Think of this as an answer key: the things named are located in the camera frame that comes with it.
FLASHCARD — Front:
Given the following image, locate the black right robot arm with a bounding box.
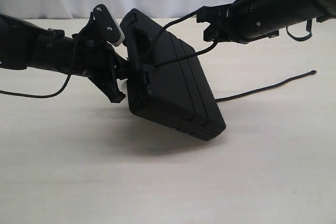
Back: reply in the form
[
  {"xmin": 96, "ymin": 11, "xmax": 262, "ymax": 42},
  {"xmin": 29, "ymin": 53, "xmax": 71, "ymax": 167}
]
[{"xmin": 196, "ymin": 0, "xmax": 335, "ymax": 44}]

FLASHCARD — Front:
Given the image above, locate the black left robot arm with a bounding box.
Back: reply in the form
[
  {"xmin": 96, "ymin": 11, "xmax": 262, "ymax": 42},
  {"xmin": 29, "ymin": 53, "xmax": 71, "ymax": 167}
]
[{"xmin": 1, "ymin": 10, "xmax": 129, "ymax": 103}]

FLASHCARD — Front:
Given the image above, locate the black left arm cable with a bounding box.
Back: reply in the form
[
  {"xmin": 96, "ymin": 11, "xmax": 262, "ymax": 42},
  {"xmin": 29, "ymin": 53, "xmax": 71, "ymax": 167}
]
[{"xmin": 0, "ymin": 37, "xmax": 79, "ymax": 98}]

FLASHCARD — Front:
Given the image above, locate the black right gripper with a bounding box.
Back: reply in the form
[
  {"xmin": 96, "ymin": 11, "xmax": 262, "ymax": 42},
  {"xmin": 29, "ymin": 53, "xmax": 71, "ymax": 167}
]
[{"xmin": 196, "ymin": 0, "xmax": 263, "ymax": 43}]

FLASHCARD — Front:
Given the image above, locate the black cord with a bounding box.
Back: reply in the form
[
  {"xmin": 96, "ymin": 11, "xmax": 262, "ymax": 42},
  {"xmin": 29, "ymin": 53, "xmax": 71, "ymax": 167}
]
[{"xmin": 141, "ymin": 11, "xmax": 318, "ymax": 102}]

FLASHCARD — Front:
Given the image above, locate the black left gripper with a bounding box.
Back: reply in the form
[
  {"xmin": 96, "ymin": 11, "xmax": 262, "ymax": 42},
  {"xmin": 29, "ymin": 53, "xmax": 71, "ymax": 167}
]
[{"xmin": 71, "ymin": 33, "xmax": 129, "ymax": 103}]

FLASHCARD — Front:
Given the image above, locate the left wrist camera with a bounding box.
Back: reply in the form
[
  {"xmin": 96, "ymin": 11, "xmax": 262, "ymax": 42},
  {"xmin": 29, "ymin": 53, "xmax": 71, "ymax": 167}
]
[{"xmin": 87, "ymin": 4, "xmax": 125, "ymax": 47}]

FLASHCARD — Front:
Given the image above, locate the black plastic case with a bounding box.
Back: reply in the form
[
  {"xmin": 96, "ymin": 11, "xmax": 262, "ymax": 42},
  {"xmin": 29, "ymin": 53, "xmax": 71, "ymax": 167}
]
[{"xmin": 120, "ymin": 8, "xmax": 226, "ymax": 141}]

